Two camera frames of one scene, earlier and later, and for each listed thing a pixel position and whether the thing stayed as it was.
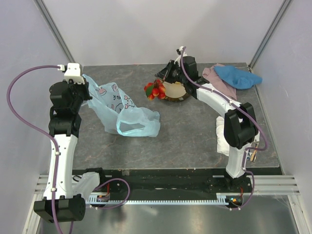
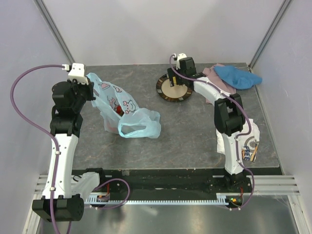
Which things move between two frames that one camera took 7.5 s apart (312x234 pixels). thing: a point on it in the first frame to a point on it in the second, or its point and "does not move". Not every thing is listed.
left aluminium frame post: [58, 33] does not move
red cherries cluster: [155, 88] to [119, 110]
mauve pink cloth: [210, 74] does not move
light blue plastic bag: [118, 113] does not move
